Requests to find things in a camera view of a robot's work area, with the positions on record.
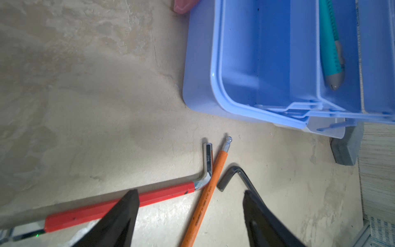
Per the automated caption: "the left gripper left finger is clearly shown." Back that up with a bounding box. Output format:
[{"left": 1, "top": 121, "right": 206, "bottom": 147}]
[{"left": 74, "top": 189, "right": 139, "bottom": 247}]

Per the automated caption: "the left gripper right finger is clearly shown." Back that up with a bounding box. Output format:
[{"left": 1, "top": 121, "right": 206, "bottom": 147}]
[{"left": 243, "top": 190, "right": 304, "bottom": 247}]

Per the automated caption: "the red hex key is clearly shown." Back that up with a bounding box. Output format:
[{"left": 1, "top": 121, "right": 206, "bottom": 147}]
[{"left": 1, "top": 143, "right": 213, "bottom": 244}]

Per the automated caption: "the black hex key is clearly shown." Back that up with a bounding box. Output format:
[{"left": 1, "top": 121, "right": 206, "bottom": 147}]
[{"left": 217, "top": 165, "right": 265, "bottom": 204}]

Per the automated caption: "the orange hex key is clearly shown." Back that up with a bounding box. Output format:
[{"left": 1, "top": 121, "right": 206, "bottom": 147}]
[{"left": 181, "top": 136, "right": 232, "bottom": 247}]

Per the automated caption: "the white and blue toolbox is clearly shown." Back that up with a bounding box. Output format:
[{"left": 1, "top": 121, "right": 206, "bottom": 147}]
[{"left": 183, "top": 1, "right": 395, "bottom": 139}]

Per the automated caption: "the teal utility knife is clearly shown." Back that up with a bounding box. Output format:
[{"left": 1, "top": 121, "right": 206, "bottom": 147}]
[{"left": 318, "top": 1, "right": 345, "bottom": 91}]

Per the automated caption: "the grey sponge block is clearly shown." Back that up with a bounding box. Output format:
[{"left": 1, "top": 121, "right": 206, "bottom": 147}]
[{"left": 331, "top": 122, "right": 364, "bottom": 166}]

